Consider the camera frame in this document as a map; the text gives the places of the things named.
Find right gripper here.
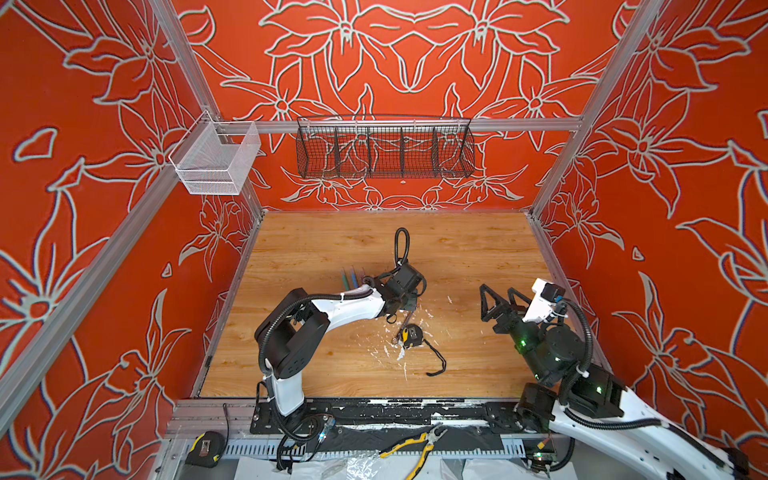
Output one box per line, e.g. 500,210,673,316
483,283,559,388

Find green marker pen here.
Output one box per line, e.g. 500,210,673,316
341,268,351,291

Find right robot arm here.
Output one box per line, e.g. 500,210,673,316
479,279,749,479

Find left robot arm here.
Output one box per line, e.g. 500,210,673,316
254,227,427,443

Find black tape measure on table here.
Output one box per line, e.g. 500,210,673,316
399,324,447,377

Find small circuit board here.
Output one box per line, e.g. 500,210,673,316
523,437,558,476

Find white mesh basket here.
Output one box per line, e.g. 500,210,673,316
169,112,262,196

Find black yellow tape measure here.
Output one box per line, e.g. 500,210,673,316
184,431,228,468

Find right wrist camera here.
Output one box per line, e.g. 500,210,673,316
523,278,567,323

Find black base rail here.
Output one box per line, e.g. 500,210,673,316
284,397,559,435

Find yellow handled pliers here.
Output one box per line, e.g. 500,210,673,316
379,422,449,480

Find black wire basket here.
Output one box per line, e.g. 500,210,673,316
295,115,477,180

